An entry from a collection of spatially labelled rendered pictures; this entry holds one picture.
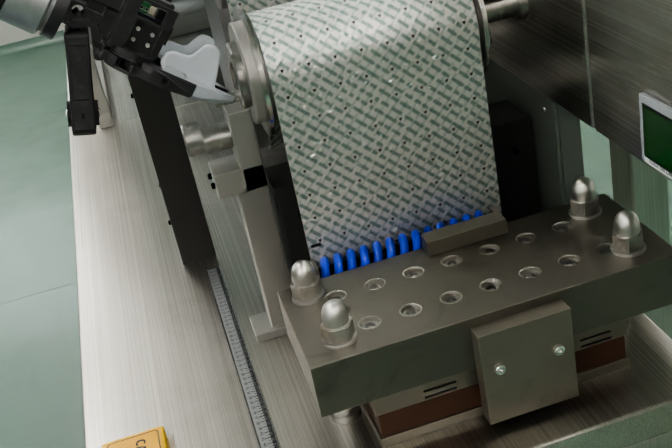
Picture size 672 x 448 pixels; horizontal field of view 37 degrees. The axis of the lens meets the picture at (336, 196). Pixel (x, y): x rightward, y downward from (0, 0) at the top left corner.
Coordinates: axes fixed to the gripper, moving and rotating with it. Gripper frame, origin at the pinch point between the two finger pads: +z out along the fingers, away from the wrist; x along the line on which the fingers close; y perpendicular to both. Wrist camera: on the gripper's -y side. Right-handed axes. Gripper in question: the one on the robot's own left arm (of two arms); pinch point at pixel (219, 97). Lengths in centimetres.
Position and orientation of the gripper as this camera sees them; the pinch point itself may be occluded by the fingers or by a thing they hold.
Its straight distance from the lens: 111.0
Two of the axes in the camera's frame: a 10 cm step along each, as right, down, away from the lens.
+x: -2.5, -3.9, 8.9
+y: 4.7, -8.5, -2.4
